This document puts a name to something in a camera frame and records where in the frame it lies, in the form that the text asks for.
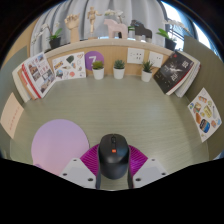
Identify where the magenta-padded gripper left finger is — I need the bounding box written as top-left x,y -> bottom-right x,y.
59,143 -> 102,190

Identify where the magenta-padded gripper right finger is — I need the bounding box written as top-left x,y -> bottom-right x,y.
126,144 -> 169,190

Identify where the black computer mouse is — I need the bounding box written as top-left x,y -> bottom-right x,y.
97,133 -> 130,180

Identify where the purple mouse pad with wrist rest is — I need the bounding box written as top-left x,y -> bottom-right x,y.
30,118 -> 90,177

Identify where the illustrated food sticker card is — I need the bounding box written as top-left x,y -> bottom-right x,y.
187,87 -> 223,144

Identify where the pale pink card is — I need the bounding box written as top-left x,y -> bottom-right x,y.
0,92 -> 25,140

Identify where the small plant in white pot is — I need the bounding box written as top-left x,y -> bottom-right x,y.
140,60 -> 154,83
112,59 -> 126,80
91,60 -> 105,81

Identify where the dark cover book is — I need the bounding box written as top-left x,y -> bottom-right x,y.
152,50 -> 195,96

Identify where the white sticker picture card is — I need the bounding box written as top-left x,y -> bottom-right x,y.
51,51 -> 87,82

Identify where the red-spined photo book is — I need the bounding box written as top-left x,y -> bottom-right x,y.
21,51 -> 57,100

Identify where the white book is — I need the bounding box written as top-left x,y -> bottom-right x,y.
11,63 -> 32,104

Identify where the round purple number sign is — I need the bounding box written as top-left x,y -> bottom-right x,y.
84,50 -> 105,71

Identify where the grey-green desk divider panel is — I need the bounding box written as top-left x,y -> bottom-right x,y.
0,45 -> 29,159
183,34 -> 224,158

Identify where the white orchid in black pot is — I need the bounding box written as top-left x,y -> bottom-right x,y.
155,18 -> 191,52
30,22 -> 64,50

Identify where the dark wooden horse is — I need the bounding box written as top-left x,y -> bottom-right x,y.
129,19 -> 153,43

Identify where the wooden hand model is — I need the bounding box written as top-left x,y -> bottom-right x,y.
63,13 -> 81,44

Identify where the pink wooden horse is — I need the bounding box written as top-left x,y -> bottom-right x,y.
102,18 -> 129,40

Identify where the wooden mannequin figure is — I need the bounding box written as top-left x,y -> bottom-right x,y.
85,6 -> 104,40

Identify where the large glass window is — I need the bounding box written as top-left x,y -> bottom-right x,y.
161,1 -> 214,51

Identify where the white wall socket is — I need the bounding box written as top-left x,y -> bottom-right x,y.
126,47 -> 146,65
147,50 -> 165,69

